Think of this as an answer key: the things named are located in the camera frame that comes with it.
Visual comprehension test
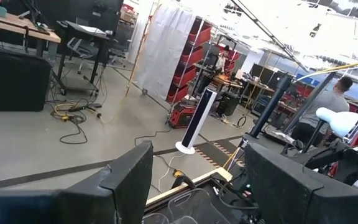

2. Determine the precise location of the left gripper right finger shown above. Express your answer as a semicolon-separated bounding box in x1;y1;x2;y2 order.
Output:
244;142;358;224

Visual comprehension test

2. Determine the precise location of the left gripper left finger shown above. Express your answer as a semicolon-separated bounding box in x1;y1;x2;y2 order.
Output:
0;140;154;224

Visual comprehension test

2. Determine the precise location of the white rounded object on stem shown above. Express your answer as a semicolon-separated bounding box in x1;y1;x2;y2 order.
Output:
301;106;358;154

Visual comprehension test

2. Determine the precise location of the black metal pole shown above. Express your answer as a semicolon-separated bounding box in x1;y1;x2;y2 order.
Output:
247;73;293;140
282;72;337;135

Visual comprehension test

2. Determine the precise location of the black clamp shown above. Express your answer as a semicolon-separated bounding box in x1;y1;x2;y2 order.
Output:
170;173;198;191

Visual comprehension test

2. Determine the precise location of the person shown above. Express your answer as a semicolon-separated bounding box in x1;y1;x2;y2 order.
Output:
214;45;232;75
290;76;354;147

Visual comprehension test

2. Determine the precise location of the black waste bin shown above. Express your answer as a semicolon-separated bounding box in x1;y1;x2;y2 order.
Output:
215;91;241;118

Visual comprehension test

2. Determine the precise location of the white black tower fan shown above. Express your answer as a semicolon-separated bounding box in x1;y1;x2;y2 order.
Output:
175;88;218;156

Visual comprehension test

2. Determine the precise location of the red black tool case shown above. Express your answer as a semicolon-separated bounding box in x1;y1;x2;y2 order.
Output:
167;102;198;129

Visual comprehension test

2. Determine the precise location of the desk with monitors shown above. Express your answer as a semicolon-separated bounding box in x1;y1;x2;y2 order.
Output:
237;63;293;94

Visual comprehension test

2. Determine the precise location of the large black cabinet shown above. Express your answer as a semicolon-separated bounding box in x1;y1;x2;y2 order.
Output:
0;45;53;113

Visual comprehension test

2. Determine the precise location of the grey office chair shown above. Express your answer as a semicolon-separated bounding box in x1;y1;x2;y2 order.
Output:
66;36;102;75

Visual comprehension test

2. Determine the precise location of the thin yellow pole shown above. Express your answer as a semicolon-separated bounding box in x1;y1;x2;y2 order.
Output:
123;0;163;98

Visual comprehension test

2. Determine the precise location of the black desk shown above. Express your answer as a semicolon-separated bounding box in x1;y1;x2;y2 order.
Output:
55;20;112;98

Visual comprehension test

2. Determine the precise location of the white curtain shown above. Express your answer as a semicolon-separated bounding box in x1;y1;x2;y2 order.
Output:
128;0;200;101

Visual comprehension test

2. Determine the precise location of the wooden desk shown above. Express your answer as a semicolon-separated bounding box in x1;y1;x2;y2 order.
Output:
0;9;62;63

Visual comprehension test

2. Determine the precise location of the white floor cable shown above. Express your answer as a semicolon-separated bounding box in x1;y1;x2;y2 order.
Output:
157;152;186;185

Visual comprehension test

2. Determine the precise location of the long black floor cable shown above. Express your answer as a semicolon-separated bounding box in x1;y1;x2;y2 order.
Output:
134;126;180;175

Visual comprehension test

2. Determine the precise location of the yellow cable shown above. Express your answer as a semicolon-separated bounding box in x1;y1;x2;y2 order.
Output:
48;101;105;124
295;59;358;82

